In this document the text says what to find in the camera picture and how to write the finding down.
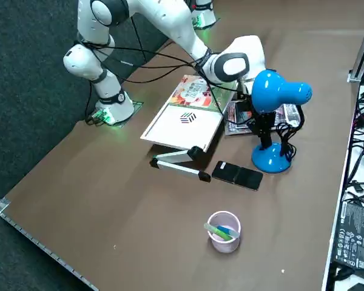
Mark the aluminium table edge rail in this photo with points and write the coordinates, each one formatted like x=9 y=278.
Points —
x=33 y=239

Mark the comic magazine with pale cover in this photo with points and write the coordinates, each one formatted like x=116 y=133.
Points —
x=291 y=115

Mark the blue pen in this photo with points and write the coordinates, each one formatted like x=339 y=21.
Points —
x=223 y=228

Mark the blue desk lamp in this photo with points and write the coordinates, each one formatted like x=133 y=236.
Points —
x=273 y=88

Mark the green-covered paperback book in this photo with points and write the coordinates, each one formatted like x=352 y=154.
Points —
x=188 y=94

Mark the aluminium camera post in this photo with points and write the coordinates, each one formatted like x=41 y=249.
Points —
x=362 y=42

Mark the black labelled power adapter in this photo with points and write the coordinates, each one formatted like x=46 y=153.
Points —
x=355 y=233

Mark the white folding reading stand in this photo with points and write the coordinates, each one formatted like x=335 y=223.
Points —
x=182 y=130

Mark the green highlighter pen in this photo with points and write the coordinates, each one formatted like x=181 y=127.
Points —
x=223 y=234

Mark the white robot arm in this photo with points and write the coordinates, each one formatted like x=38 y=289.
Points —
x=176 y=27
x=204 y=16

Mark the pink mesh pen cup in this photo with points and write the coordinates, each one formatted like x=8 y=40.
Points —
x=224 y=244

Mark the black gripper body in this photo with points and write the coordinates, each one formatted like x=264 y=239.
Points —
x=245 y=106

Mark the black folding phone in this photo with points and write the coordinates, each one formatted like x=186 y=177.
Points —
x=236 y=175

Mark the comic magazine with orange figure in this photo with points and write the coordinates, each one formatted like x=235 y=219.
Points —
x=241 y=116

